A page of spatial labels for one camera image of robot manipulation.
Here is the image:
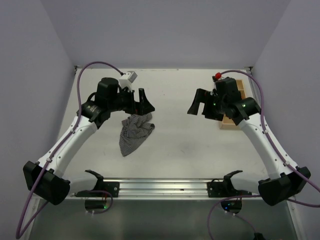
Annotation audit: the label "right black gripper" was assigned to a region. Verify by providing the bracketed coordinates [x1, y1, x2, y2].
[187, 87, 228, 121]

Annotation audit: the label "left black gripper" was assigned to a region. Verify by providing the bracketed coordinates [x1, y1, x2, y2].
[108, 86, 154, 116]

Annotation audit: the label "grey striped underwear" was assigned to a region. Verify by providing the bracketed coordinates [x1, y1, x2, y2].
[119, 113, 155, 157]

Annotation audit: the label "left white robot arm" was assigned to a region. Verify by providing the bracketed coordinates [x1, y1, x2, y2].
[23, 77, 155, 205]

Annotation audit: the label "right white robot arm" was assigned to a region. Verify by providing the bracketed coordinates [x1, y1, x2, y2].
[187, 77, 311, 206]

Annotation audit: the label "wooden compartment tray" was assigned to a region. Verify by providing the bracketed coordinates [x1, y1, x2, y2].
[219, 78, 248, 131]

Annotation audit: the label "black object bottom edge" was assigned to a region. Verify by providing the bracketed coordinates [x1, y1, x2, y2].
[253, 232, 267, 240]

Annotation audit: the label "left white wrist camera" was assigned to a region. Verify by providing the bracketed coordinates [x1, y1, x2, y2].
[118, 71, 138, 90]

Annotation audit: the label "aluminium rail frame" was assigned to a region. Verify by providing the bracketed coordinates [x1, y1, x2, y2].
[32, 176, 293, 201]

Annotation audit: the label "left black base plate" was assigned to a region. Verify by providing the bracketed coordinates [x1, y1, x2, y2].
[75, 181, 120, 198]

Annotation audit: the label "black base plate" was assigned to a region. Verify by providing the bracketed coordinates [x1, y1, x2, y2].
[206, 178, 252, 198]
[75, 181, 120, 198]

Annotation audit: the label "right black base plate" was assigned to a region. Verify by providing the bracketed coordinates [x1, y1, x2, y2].
[206, 178, 252, 198]

